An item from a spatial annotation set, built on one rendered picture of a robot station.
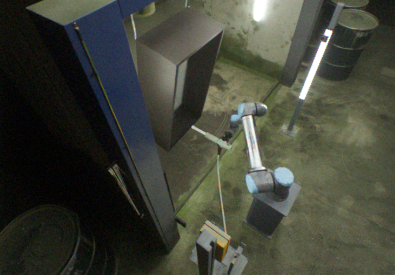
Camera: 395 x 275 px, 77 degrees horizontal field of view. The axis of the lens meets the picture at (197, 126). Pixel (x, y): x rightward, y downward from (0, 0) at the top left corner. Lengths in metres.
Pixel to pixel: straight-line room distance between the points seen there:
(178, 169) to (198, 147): 0.39
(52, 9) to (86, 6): 0.09
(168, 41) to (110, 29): 1.00
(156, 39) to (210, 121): 1.83
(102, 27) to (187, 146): 2.47
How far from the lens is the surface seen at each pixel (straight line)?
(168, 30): 1.89
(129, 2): 0.85
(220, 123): 3.35
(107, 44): 0.83
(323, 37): 2.61
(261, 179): 1.96
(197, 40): 1.83
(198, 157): 3.03
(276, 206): 2.18
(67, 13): 0.79
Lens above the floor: 2.59
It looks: 50 degrees down
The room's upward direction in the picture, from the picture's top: 2 degrees counter-clockwise
